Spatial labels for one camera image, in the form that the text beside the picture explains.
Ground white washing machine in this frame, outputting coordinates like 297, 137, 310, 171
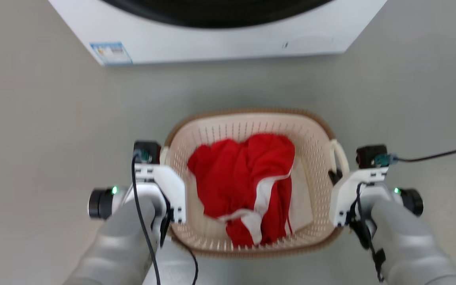
48, 0, 388, 66

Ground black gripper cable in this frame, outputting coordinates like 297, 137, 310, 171
159, 190, 200, 285
348, 182, 387, 283

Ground black right camera cable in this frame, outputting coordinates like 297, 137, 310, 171
394, 145, 456, 163

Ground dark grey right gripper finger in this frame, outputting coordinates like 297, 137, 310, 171
328, 169, 344, 186

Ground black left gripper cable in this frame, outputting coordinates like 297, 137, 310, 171
159, 190, 200, 285

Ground black washing machine door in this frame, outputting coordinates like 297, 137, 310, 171
101, 0, 334, 29

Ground red garment with white trim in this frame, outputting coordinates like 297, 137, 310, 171
187, 133, 296, 247

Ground cream plastic laundry basket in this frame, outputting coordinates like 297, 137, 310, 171
161, 107, 350, 259

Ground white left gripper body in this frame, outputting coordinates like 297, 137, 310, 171
134, 164, 186, 224

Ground black camera cable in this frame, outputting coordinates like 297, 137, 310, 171
394, 145, 456, 163
131, 154, 162, 285

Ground blue energy label sticker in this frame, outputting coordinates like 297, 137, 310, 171
90, 42, 133, 66

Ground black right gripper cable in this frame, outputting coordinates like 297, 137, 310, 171
348, 182, 387, 283

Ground black left camera cable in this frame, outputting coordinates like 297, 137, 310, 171
131, 154, 162, 285

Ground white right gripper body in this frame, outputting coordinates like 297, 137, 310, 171
329, 167, 389, 227

